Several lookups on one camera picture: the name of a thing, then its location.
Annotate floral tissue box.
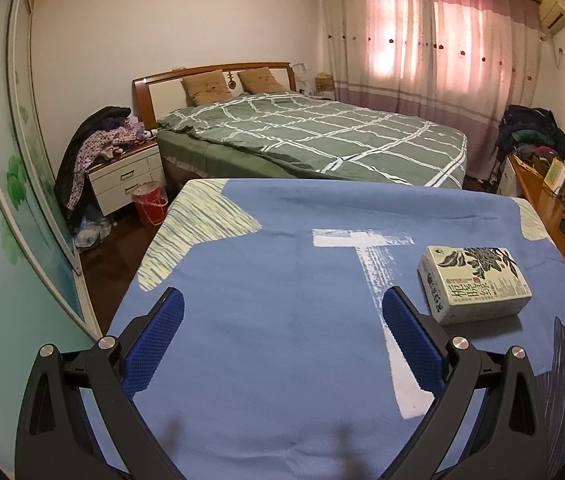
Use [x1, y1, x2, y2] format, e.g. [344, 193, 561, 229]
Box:
[418, 246, 533, 325]

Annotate sliding wardrobe door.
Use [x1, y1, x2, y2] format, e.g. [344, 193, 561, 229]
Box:
[0, 0, 99, 474]

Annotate wooden sideboard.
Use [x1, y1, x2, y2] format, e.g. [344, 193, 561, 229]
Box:
[507, 155, 565, 259]

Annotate blue patterned table cloth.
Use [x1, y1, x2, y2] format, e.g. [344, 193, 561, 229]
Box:
[111, 180, 565, 479]

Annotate red bucket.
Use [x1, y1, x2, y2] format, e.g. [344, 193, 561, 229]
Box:
[132, 181, 168, 226]

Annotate white bedside nightstand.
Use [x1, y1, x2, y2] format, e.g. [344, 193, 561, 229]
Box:
[88, 141, 166, 216]

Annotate framed picture on sideboard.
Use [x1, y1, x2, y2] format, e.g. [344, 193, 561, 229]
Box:
[544, 157, 565, 195]

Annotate dark clothes pile on sideboard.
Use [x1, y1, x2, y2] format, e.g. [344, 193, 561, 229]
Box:
[496, 104, 565, 162]

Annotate clothes pile on nightstand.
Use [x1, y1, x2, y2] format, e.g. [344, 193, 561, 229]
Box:
[54, 106, 145, 231]

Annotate bed with green quilt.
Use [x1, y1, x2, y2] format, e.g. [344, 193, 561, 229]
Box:
[133, 62, 468, 188]

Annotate left brown pillow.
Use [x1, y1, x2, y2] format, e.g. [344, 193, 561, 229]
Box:
[182, 70, 232, 106]

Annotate brown pillow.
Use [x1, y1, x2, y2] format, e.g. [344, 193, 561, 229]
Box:
[238, 67, 284, 94]
[182, 70, 232, 106]

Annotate pink white curtains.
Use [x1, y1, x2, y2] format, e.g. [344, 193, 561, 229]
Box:
[322, 0, 540, 180]

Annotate tissue box on far nightstand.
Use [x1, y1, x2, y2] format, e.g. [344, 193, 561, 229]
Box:
[315, 73, 334, 93]

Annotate right brown pillow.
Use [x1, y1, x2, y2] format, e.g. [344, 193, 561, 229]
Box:
[238, 67, 284, 94]

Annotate wall air conditioner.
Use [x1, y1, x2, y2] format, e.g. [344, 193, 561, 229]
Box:
[538, 0, 565, 36]

